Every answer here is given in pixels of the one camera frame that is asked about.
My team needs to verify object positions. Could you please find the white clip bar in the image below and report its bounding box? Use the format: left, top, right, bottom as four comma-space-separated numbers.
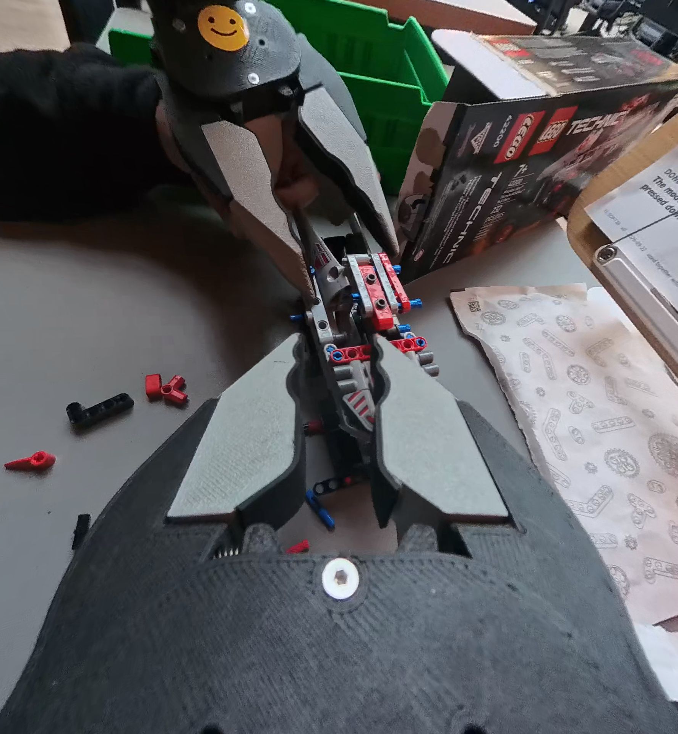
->
596, 244, 678, 392

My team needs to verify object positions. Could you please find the blue brick pin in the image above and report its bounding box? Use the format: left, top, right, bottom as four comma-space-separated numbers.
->
306, 489, 336, 528

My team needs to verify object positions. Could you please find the white instruction sheet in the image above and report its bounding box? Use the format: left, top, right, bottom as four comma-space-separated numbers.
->
584, 126, 678, 340

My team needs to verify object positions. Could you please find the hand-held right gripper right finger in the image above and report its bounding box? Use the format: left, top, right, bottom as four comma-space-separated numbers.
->
369, 337, 512, 529

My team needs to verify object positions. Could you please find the black angled brick beam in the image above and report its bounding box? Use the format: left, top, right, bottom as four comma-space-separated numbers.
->
67, 393, 135, 428

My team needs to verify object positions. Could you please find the brown instruction board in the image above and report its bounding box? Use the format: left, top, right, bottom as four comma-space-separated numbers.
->
565, 100, 678, 415

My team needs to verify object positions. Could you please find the grey red brick vehicle model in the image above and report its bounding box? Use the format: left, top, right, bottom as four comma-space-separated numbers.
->
289, 212, 440, 500

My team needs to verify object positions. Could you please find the black cardboard set box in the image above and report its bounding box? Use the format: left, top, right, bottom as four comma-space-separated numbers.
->
396, 31, 678, 284

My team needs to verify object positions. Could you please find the printed white paper bag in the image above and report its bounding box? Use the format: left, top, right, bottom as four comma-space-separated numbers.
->
451, 284, 678, 627

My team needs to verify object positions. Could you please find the person's left hand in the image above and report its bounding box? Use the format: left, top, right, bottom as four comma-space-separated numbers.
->
250, 110, 321, 211

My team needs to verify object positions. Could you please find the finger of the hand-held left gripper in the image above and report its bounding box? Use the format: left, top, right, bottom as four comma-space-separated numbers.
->
298, 85, 401, 257
200, 119, 318, 300

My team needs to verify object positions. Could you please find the grey table with wooden edge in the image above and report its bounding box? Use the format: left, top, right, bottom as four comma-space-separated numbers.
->
339, 0, 537, 36

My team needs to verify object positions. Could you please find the green plastic bin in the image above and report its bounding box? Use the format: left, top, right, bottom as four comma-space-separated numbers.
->
109, 0, 450, 198

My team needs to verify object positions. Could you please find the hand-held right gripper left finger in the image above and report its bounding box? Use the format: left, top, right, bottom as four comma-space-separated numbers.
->
166, 334, 308, 532

